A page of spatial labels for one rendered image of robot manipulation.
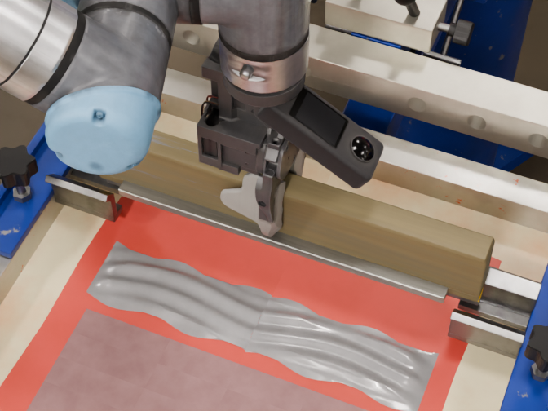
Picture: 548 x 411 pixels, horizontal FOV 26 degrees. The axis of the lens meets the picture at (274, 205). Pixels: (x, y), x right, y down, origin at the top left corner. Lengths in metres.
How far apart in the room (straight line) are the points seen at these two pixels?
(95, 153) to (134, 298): 0.41
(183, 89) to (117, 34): 0.51
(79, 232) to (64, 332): 0.12
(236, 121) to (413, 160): 0.30
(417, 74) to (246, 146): 0.32
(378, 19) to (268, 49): 0.39
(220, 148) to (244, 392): 0.25
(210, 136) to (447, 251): 0.24
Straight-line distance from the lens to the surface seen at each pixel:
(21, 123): 2.69
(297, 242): 1.16
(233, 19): 0.93
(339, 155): 1.03
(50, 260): 1.28
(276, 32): 0.94
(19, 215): 1.26
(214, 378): 1.18
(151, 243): 1.27
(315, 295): 1.23
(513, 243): 1.29
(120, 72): 0.84
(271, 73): 0.97
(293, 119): 1.01
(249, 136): 1.05
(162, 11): 0.90
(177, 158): 1.15
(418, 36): 1.32
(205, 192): 1.17
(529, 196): 1.29
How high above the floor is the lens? 1.99
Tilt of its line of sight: 53 degrees down
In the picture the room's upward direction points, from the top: straight up
